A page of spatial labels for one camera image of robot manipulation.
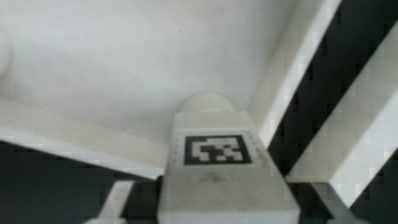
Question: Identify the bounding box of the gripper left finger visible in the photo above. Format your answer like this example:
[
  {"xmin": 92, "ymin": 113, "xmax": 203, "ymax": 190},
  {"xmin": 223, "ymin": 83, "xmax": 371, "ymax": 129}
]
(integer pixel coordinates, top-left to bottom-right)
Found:
[{"xmin": 81, "ymin": 180, "xmax": 159, "ymax": 224}]

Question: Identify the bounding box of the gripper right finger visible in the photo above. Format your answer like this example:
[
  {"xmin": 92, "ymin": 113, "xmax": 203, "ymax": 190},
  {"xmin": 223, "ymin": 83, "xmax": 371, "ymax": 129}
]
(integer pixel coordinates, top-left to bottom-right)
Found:
[{"xmin": 287, "ymin": 182, "xmax": 371, "ymax": 224}]

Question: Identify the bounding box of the white table leg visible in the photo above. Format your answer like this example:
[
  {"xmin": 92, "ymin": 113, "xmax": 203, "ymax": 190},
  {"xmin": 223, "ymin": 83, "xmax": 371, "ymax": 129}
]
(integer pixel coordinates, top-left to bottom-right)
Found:
[{"xmin": 156, "ymin": 93, "xmax": 299, "ymax": 224}]

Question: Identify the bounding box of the white square tabletop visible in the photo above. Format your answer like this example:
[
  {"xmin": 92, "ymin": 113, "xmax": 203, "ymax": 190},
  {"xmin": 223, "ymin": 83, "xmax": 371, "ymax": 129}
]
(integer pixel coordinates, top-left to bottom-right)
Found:
[{"xmin": 0, "ymin": 0, "xmax": 342, "ymax": 178}]

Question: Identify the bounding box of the white front fence bar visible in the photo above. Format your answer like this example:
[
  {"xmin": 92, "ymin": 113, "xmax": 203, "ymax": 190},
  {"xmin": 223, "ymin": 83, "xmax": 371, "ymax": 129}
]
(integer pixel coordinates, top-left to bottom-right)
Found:
[{"xmin": 285, "ymin": 22, "xmax": 398, "ymax": 206}]

